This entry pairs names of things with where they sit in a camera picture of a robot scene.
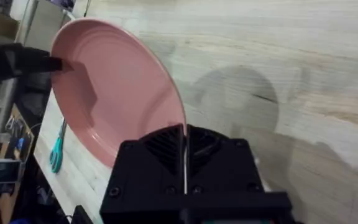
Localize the pink round plate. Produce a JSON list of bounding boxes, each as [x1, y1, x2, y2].
[[50, 17, 188, 169]]

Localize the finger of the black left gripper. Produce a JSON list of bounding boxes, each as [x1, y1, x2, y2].
[[19, 51, 73, 75]]

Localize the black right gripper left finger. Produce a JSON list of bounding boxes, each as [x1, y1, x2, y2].
[[99, 124, 186, 215]]

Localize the cardboard box with tools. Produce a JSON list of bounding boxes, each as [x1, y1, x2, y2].
[[0, 104, 34, 184]]

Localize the teal handled scissors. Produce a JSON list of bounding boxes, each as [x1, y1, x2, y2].
[[48, 119, 67, 174]]

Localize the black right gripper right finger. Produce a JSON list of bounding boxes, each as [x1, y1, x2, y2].
[[185, 124, 265, 196]]

